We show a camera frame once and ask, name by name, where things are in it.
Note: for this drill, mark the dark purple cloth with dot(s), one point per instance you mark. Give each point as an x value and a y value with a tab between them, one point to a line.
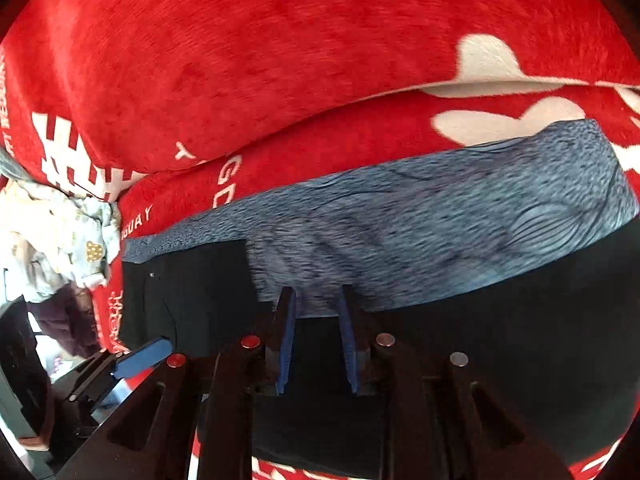
70	317

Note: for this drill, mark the red printed blanket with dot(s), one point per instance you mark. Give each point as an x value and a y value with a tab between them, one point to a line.
350	150

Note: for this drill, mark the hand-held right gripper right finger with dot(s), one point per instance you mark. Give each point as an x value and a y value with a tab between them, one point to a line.
349	347

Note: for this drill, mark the black pants with blue trim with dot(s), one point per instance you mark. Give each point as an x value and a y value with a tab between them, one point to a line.
450	270

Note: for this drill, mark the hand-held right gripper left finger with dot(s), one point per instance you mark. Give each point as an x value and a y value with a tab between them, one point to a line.
285	347

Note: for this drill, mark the red printed folded quilt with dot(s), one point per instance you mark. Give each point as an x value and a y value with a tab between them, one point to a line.
260	50

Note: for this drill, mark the white floral cloth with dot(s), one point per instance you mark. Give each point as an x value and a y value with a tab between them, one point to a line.
60	240

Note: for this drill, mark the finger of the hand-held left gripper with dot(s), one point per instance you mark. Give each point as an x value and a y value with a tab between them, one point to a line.
142	356

